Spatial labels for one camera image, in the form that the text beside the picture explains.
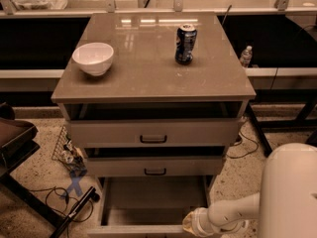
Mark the wire basket with items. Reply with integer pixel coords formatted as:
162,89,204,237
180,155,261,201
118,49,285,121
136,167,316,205
52,126,86,175

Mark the black floor cable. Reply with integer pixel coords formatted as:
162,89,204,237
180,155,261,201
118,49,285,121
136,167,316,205
29,185,95,238
227,117,260,160

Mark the blue tape cross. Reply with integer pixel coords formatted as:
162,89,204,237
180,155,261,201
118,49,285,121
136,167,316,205
61,170,87,197

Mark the black floor cable left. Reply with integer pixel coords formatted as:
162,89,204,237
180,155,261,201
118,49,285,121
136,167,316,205
29,185,95,238

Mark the grey drawer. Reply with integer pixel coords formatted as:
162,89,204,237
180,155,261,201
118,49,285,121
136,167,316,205
65,119,244,148
84,157,224,178
87,176,209,238

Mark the clear plastic water bottle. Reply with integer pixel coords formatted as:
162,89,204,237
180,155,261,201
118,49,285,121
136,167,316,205
240,46,253,67

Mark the dark chair left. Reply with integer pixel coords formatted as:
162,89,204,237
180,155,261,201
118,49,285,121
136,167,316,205
0,102,62,227

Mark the black table leg right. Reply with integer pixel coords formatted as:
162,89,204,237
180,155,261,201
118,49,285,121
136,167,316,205
246,104,272,157

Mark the grey drawer cabinet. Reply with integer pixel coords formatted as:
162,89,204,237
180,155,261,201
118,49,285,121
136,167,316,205
51,11,257,196

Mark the black stand leg left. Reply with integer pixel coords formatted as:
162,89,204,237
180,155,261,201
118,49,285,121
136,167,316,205
50,186,100,238

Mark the black floor cable right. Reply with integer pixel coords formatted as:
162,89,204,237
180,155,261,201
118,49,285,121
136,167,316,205
227,117,260,160

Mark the blue soda can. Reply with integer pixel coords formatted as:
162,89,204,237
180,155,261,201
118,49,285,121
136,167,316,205
175,23,197,64

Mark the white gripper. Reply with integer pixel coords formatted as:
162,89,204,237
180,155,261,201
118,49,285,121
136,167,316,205
182,207,217,237

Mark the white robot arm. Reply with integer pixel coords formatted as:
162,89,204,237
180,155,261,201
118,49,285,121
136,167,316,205
182,143,317,238

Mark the white ceramic bowl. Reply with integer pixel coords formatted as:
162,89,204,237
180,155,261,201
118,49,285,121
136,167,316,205
72,43,114,76

